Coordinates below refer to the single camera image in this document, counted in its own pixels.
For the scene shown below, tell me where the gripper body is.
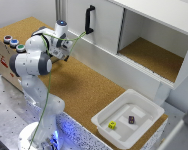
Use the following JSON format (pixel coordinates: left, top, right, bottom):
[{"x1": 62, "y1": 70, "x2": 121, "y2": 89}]
[{"x1": 48, "y1": 38, "x2": 71, "y2": 63}]

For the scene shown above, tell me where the green button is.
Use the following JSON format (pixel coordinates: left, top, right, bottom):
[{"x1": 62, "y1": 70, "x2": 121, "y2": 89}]
[{"x1": 15, "y1": 43, "x2": 27, "y2": 54}]

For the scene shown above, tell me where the blue button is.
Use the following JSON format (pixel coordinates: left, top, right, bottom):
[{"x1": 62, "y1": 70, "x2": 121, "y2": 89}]
[{"x1": 9, "y1": 38, "x2": 20, "y2": 49}]

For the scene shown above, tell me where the red button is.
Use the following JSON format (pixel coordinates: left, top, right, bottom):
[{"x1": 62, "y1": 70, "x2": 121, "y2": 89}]
[{"x1": 3, "y1": 34, "x2": 13, "y2": 45}]

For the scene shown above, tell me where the white sliding door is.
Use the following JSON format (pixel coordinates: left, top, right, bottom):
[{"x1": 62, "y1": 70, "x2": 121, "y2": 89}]
[{"x1": 66, "y1": 0, "x2": 125, "y2": 55}]

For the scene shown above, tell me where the yellow block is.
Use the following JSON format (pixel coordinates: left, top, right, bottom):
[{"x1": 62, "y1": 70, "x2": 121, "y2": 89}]
[{"x1": 107, "y1": 120, "x2": 117, "y2": 130}]

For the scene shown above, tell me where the white cabinet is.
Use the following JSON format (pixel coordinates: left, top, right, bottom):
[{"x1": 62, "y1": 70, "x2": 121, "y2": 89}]
[{"x1": 65, "y1": 0, "x2": 188, "y2": 108}]

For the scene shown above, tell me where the purple block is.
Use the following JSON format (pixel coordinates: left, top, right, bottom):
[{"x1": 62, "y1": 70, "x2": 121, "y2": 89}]
[{"x1": 127, "y1": 115, "x2": 136, "y2": 124}]

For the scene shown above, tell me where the white plastic box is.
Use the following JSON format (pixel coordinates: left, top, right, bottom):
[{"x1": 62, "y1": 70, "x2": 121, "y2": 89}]
[{"x1": 90, "y1": 88, "x2": 166, "y2": 150}]

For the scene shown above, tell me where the green cable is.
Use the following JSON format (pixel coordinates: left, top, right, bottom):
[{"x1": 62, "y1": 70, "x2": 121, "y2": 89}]
[{"x1": 27, "y1": 31, "x2": 88, "y2": 150}]

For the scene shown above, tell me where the black door handle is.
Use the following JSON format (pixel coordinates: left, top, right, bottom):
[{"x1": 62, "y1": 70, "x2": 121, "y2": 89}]
[{"x1": 84, "y1": 4, "x2": 96, "y2": 36}]

